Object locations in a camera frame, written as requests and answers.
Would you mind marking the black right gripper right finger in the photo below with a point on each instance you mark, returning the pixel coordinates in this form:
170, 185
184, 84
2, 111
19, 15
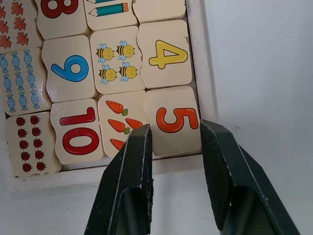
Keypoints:
234, 176

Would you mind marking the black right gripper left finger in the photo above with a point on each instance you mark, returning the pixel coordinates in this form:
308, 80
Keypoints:
132, 186

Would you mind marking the orange number five tile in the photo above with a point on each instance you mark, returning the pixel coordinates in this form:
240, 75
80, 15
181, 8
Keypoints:
174, 122

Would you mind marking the red number ten tile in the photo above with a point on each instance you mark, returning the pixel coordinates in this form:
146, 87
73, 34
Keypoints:
77, 132

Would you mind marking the white wooden puzzle board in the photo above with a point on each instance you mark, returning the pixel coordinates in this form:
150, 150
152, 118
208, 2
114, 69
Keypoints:
203, 80

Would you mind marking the blue number nine tile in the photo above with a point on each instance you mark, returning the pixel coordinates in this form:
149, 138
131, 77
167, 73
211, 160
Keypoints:
68, 68

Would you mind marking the yellow number four tile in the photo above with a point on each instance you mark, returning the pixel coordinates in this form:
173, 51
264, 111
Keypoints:
165, 55

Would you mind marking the red number eight tile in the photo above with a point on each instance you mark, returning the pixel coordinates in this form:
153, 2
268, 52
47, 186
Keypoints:
58, 17

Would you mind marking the orange carrots picture tile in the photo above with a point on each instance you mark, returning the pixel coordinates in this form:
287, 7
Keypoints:
117, 117

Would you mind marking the red ladybugs picture tile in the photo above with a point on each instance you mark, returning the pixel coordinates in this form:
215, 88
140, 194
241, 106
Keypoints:
29, 142

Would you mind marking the four bees picture tile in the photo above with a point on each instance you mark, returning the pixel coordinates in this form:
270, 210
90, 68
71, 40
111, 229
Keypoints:
116, 61

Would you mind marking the blue candies picture tile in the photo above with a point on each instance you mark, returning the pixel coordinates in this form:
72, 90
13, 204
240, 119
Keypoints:
20, 80

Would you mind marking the pencils picture tile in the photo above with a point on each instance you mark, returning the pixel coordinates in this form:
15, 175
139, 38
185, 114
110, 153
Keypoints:
110, 12

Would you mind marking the plain cream wooden tile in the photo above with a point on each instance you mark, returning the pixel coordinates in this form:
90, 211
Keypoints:
159, 9

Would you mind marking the orange maple leaves picture tile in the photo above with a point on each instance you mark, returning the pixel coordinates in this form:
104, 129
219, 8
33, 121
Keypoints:
14, 24

